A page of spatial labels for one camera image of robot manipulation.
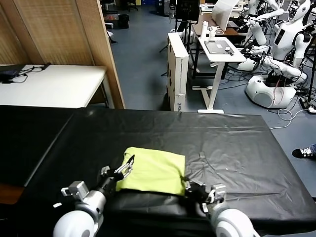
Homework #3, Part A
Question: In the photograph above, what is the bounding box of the yellow-green t-shirt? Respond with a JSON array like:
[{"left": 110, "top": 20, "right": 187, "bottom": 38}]
[{"left": 115, "top": 147, "right": 186, "bottom": 197}]

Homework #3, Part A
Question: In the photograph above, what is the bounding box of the white humanoid robot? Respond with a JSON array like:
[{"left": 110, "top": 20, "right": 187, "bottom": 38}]
[
  {"left": 236, "top": 0, "right": 313, "bottom": 109},
  {"left": 243, "top": 0, "right": 284, "bottom": 46}
]

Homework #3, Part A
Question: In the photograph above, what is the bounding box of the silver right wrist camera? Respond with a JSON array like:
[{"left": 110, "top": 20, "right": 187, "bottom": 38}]
[{"left": 202, "top": 184, "right": 227, "bottom": 204}]

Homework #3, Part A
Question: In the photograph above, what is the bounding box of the wooden slat partition screen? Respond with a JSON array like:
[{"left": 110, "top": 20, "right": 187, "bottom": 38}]
[{"left": 0, "top": 0, "right": 126, "bottom": 110}]

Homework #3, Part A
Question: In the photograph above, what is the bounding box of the grey closed laptop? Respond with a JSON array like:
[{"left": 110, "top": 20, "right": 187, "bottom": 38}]
[{"left": 204, "top": 40, "right": 233, "bottom": 54}]

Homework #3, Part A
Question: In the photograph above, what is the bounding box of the black flat pouch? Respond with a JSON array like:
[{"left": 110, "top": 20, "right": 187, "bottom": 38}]
[{"left": 0, "top": 64, "right": 25, "bottom": 78}]

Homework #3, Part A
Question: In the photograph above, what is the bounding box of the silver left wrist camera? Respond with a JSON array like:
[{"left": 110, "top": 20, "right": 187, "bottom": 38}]
[{"left": 61, "top": 181, "right": 89, "bottom": 198}]

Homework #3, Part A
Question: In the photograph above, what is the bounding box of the white floor cable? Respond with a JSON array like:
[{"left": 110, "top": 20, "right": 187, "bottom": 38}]
[{"left": 269, "top": 108, "right": 316, "bottom": 130}]

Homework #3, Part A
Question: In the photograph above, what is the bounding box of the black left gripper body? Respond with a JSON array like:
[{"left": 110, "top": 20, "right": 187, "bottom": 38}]
[{"left": 97, "top": 171, "right": 124, "bottom": 196}]

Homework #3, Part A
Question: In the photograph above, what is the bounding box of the white rectangular table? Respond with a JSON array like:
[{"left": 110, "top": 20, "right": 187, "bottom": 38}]
[{"left": 0, "top": 64, "right": 116, "bottom": 109}]

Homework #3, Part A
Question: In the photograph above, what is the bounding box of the black waste bin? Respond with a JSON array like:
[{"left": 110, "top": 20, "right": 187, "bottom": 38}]
[{"left": 118, "top": 14, "right": 130, "bottom": 30}]

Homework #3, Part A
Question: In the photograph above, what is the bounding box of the black plastic table cover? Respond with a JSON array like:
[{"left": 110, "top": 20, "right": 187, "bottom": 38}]
[
  {"left": 0, "top": 105, "right": 82, "bottom": 188},
  {"left": 18, "top": 108, "right": 316, "bottom": 234}
]

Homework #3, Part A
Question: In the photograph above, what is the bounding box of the tall white cardboard box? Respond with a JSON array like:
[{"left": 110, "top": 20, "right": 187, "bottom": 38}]
[{"left": 167, "top": 32, "right": 190, "bottom": 112}]

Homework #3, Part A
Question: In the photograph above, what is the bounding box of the black white sneaker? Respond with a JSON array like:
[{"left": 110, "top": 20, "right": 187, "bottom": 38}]
[{"left": 292, "top": 147, "right": 316, "bottom": 158}]

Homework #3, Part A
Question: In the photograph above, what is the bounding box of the white water bottle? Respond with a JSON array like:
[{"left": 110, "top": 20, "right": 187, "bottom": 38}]
[{"left": 200, "top": 21, "right": 208, "bottom": 40}]

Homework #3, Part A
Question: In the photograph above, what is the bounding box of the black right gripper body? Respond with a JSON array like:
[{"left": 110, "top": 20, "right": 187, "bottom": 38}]
[{"left": 189, "top": 182, "right": 211, "bottom": 206}]

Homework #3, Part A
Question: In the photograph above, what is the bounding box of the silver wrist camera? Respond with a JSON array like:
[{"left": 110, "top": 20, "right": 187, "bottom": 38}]
[
  {"left": 61, "top": 181, "right": 89, "bottom": 198},
  {"left": 202, "top": 184, "right": 227, "bottom": 204}
]

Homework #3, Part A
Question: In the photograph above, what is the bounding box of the white adjustable standing desk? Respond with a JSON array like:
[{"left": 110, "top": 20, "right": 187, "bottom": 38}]
[{"left": 192, "top": 37, "right": 247, "bottom": 114}]

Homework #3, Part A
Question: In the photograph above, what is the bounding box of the white curved panel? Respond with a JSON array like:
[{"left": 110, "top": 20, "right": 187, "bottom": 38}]
[{"left": 211, "top": 0, "right": 239, "bottom": 32}]

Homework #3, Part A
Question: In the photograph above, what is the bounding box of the black cable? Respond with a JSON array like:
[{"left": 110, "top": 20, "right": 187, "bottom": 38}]
[{"left": 0, "top": 66, "right": 44, "bottom": 85}]

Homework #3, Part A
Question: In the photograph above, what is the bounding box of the black monitor screen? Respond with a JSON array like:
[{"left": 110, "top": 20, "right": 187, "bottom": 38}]
[{"left": 175, "top": 0, "right": 199, "bottom": 25}]

